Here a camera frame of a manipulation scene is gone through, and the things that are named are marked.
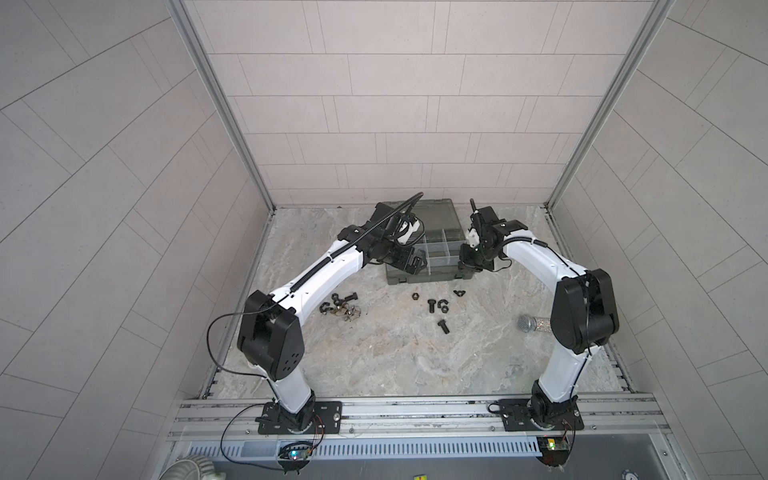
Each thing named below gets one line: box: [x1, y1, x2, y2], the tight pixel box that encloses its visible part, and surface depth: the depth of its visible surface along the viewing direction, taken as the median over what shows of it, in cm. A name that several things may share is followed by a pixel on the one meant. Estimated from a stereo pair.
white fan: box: [158, 454, 227, 480], surface depth 62 cm
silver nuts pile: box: [330, 302, 362, 322], surface depth 90 cm
